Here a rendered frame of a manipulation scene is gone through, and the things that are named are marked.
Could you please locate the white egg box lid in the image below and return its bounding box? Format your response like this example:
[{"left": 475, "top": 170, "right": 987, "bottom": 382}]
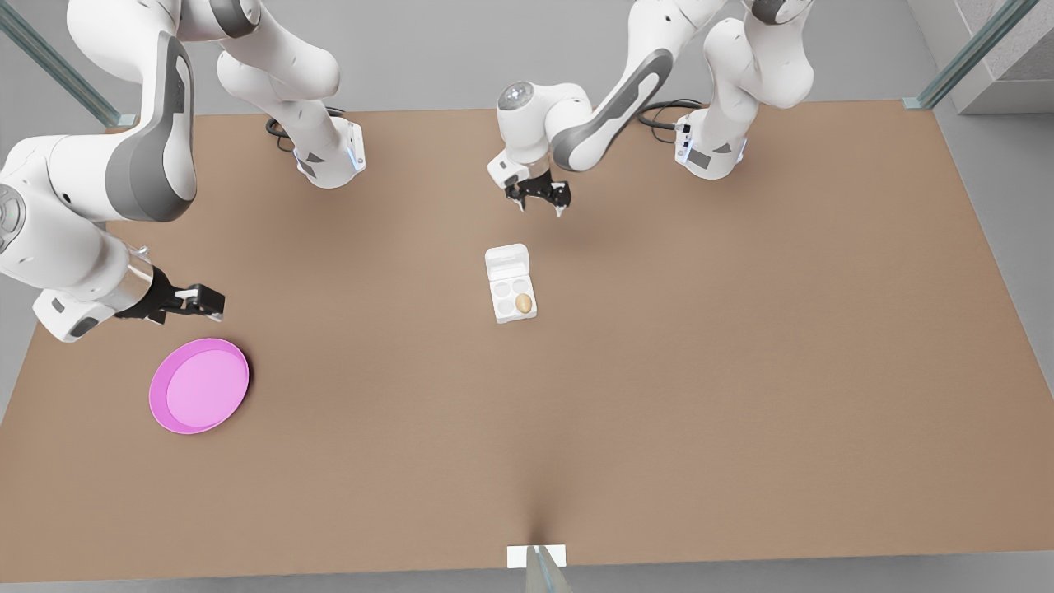
[{"left": 484, "top": 243, "right": 531, "bottom": 284}]

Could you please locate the white egg box base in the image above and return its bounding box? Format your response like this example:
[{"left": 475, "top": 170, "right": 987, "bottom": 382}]
[{"left": 489, "top": 275, "right": 539, "bottom": 325}]

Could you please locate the pink round plate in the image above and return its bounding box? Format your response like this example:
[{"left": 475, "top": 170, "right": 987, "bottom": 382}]
[{"left": 148, "top": 338, "right": 251, "bottom": 436}]

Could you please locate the grey stone block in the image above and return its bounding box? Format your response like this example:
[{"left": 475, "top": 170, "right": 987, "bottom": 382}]
[{"left": 954, "top": 0, "right": 1054, "bottom": 116}]

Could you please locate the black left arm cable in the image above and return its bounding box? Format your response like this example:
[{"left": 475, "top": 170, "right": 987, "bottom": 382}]
[{"left": 637, "top": 99, "right": 707, "bottom": 133}]

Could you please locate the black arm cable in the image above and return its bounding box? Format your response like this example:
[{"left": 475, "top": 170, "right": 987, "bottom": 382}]
[
  {"left": 637, "top": 99, "right": 707, "bottom": 133},
  {"left": 264, "top": 106, "right": 347, "bottom": 155}
]

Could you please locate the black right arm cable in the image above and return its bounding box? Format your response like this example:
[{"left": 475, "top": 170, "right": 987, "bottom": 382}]
[{"left": 264, "top": 106, "right": 347, "bottom": 155}]

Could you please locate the silver frame post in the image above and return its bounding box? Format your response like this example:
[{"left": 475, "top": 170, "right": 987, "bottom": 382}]
[
  {"left": 506, "top": 544, "right": 575, "bottom": 593},
  {"left": 902, "top": 0, "right": 1043, "bottom": 112},
  {"left": 0, "top": 0, "right": 138, "bottom": 130}
]

